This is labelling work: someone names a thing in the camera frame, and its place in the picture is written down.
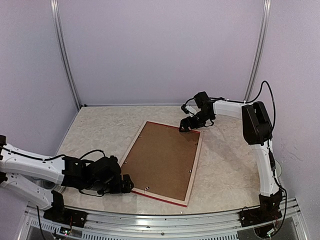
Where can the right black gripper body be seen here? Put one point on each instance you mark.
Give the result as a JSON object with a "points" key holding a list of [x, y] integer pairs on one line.
{"points": [[199, 122]]}

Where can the front aluminium rail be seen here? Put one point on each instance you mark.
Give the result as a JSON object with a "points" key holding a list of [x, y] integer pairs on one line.
{"points": [[99, 225]]}

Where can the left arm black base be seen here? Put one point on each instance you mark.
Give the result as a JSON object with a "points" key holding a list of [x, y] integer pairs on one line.
{"points": [[70, 217]]}

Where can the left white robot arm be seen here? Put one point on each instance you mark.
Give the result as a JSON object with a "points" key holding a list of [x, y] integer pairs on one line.
{"points": [[17, 166]]}

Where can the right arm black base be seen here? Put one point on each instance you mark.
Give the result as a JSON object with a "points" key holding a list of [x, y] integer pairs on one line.
{"points": [[255, 216]]}

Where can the right aluminium corner post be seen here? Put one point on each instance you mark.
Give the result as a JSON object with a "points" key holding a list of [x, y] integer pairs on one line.
{"points": [[259, 48]]}

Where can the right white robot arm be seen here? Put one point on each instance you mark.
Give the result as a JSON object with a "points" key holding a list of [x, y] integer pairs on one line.
{"points": [[257, 131]]}

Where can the aluminium corner post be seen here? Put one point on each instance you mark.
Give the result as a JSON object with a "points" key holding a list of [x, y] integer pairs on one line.
{"points": [[54, 4], [259, 48]]}

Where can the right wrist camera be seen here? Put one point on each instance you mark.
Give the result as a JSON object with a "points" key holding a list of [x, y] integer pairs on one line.
{"points": [[187, 109]]}

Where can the brown backing board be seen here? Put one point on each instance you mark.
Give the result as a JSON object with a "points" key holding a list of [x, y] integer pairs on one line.
{"points": [[162, 157]]}

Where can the red wooden picture frame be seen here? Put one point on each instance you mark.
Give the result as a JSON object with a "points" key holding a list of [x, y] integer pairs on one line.
{"points": [[160, 197]]}

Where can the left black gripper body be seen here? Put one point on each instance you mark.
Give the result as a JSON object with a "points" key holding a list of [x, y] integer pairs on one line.
{"points": [[116, 188]]}

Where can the left aluminium corner post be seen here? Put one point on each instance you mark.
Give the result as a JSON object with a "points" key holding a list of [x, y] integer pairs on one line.
{"points": [[54, 4]]}

